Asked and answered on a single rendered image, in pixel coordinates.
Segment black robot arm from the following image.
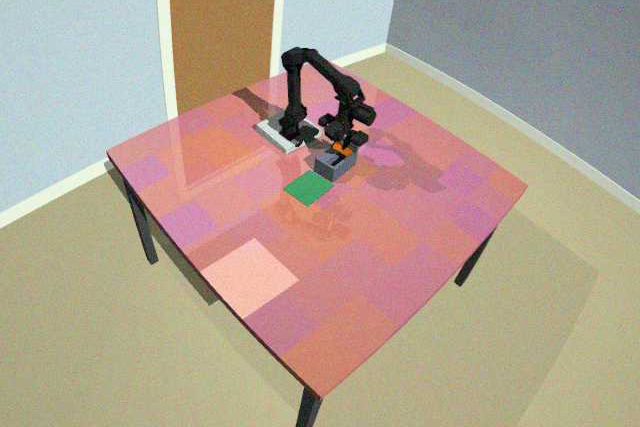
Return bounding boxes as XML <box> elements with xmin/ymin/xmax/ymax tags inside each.
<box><xmin>279</xmin><ymin>46</ymin><xmax>377</xmax><ymax>141</ymax></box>

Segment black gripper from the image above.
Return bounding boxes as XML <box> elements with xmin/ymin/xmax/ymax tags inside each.
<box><xmin>318</xmin><ymin>113</ymin><xmax>369</xmax><ymax>150</ymax></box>

